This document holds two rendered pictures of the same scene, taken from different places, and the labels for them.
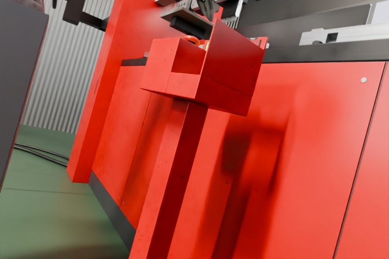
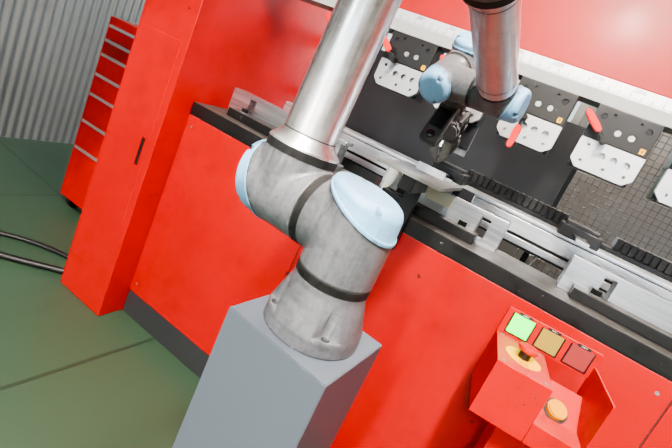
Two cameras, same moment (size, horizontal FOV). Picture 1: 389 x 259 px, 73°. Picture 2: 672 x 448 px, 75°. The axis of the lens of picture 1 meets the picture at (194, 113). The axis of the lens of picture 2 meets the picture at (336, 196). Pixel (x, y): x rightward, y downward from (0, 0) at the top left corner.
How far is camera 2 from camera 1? 1.02 m
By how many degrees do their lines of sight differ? 35
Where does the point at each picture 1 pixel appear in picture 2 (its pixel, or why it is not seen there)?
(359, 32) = (640, 296)
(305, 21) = not seen: hidden behind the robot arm
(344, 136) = (624, 431)
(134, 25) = (221, 32)
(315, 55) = (613, 342)
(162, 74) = (518, 419)
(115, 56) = (183, 98)
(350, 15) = (567, 134)
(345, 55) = (646, 360)
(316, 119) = not seen: hidden behind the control
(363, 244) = not seen: outside the picture
